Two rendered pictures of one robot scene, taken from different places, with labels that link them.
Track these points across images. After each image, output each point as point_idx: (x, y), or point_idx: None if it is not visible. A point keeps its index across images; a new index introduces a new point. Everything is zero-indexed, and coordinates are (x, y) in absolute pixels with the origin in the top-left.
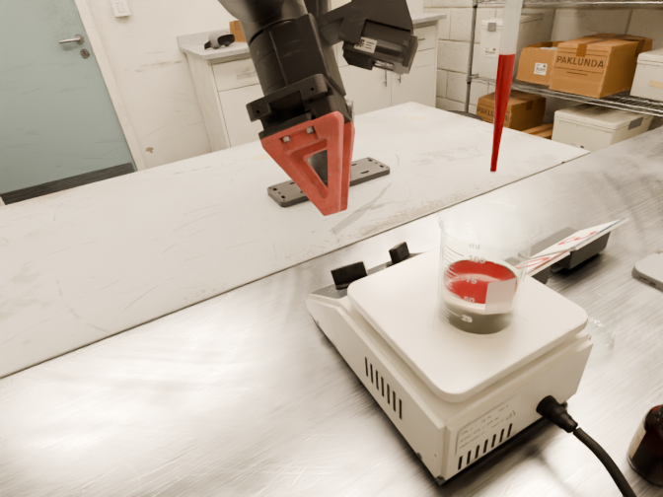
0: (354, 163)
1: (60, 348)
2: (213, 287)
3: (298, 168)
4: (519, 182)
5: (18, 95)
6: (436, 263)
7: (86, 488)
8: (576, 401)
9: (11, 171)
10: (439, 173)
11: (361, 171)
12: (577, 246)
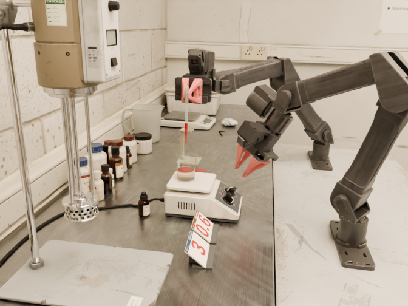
0: (367, 257)
1: (275, 176)
2: (278, 196)
3: (246, 155)
4: (271, 295)
5: None
6: (206, 183)
7: (225, 175)
8: (163, 217)
9: None
10: (322, 281)
11: (349, 252)
12: (190, 230)
